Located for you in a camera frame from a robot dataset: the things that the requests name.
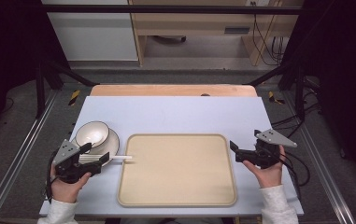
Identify black horizontal frame bar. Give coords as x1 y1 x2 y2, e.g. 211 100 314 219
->
39 4 305 15

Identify aluminium floor rail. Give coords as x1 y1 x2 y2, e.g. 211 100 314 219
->
0 89 59 224
282 91 356 224

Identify white plate with dark rim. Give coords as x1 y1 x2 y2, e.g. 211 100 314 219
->
70 127 121 167

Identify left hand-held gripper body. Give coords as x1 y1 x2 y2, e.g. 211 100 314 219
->
52 139 104 185

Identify wooden desk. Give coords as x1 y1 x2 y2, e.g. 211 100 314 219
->
128 0 305 67

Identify black curtain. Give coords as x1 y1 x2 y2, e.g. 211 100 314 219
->
0 0 71 145
281 0 356 183

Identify person's left hand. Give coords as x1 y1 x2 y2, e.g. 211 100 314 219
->
50 163 93 204

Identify black floor cables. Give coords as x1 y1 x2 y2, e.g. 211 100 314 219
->
271 76 323 138

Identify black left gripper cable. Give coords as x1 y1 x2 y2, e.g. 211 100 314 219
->
45 148 59 203

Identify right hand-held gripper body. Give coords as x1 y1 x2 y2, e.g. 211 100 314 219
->
235 128 298 170

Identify white cabinet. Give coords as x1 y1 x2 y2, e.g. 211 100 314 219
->
41 0 139 62

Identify beige rectangular tray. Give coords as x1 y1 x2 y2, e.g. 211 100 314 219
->
117 133 238 208

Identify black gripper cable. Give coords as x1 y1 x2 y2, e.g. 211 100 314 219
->
278 150 311 188
45 148 59 203

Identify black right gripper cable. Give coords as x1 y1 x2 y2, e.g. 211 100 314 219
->
278 150 311 188

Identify white bowl with dark rim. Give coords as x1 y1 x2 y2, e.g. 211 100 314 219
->
74 120 110 148

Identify black metal stand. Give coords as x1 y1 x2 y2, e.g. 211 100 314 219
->
246 61 308 123
35 60 99 119

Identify person's right hand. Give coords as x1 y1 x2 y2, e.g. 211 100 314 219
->
242 145 288 189

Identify yellow black tape marker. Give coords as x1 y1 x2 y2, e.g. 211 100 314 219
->
68 90 82 106
267 91 286 105

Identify black hanging cables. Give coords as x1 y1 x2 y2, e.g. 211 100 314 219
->
250 1 286 67

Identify pale blue table cover sheet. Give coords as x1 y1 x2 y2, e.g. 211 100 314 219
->
38 95 305 217

